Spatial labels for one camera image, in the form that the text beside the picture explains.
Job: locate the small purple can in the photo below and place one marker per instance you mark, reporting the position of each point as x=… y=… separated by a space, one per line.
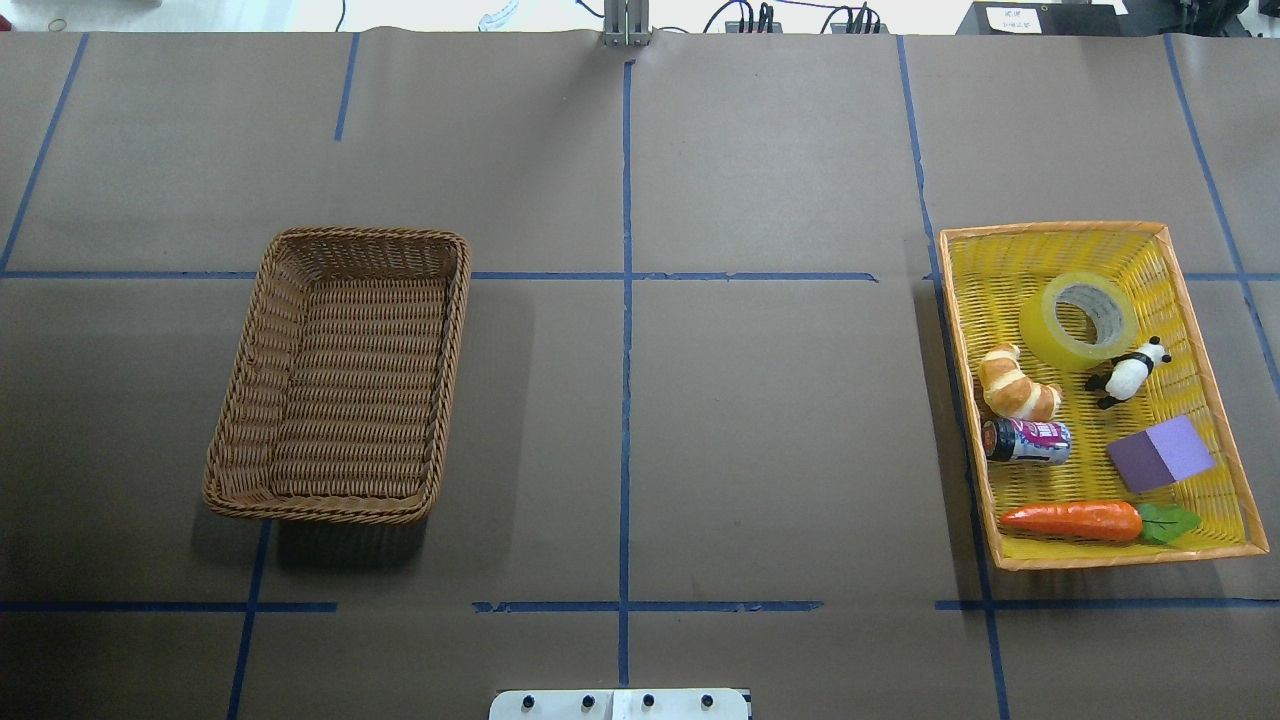
x=1014 y=440

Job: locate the toy carrot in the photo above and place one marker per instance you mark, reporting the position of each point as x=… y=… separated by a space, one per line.
x=1104 y=520

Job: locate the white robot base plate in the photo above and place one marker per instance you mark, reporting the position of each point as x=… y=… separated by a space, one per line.
x=623 y=703

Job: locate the yellow tape roll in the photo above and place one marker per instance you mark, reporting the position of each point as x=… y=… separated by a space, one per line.
x=1096 y=300

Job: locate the black power strip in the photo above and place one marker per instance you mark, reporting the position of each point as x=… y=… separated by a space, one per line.
x=863 y=25
x=750 y=26

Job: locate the toy panda figure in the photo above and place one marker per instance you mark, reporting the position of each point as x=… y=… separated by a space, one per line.
x=1127 y=373

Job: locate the aluminium frame post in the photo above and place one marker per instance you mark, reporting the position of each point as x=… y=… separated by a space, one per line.
x=626 y=23

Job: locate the toy croissant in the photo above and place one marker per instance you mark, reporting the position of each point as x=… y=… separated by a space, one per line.
x=1011 y=393

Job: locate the black box with label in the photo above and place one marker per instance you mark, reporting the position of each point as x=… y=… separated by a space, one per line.
x=1039 y=18

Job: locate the black power strip near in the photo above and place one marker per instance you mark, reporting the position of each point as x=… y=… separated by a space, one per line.
x=863 y=25

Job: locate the black power strip far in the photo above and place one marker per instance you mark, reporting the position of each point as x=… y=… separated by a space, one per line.
x=750 y=26

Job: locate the yellow woven basket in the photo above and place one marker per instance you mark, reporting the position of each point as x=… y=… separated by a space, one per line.
x=987 y=275

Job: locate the brown wicker basket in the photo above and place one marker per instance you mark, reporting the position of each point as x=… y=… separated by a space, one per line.
x=338 y=407

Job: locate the purple foam cube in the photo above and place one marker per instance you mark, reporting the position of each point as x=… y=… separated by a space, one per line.
x=1160 y=456

